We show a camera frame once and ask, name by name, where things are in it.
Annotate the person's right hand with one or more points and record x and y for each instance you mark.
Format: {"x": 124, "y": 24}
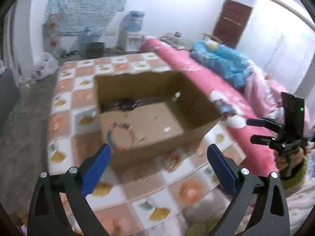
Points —
{"x": 299, "y": 157}

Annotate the brown cardboard box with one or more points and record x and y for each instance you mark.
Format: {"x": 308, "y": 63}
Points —
{"x": 152, "y": 154}

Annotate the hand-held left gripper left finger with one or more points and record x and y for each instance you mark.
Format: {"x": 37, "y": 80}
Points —
{"x": 97, "y": 169}

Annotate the grey cloth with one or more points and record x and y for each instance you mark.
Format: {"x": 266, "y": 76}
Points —
{"x": 171, "y": 39}

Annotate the blue patterned wall cloth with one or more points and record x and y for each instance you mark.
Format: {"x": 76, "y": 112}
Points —
{"x": 86, "y": 5}

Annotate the white water dispenser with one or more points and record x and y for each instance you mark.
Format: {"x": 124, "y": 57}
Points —
{"x": 130, "y": 43}

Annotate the dark pot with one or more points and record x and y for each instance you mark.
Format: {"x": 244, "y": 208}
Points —
{"x": 95, "y": 49}

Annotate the brown door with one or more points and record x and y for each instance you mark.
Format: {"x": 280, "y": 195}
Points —
{"x": 232, "y": 22}

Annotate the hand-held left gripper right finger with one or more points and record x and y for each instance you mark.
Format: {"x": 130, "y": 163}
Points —
{"x": 221, "y": 169}

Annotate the leaf and peach patterned tablecloth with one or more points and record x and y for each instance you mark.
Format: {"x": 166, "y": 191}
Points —
{"x": 137, "y": 186}

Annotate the white plastic bag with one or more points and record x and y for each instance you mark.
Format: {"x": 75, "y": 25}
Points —
{"x": 46, "y": 64}

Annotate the clear water jug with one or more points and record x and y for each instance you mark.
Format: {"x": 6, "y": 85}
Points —
{"x": 87, "y": 41}

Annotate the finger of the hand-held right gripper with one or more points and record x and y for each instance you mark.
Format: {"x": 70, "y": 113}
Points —
{"x": 260, "y": 140}
{"x": 260, "y": 122}

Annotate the red square patterned cloth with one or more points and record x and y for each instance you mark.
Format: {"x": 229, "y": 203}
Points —
{"x": 51, "y": 36}

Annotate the blue blanket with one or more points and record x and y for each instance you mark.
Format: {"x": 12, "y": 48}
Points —
{"x": 228, "y": 64}

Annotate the black and purple smartwatch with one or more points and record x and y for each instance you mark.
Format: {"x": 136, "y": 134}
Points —
{"x": 126, "y": 103}

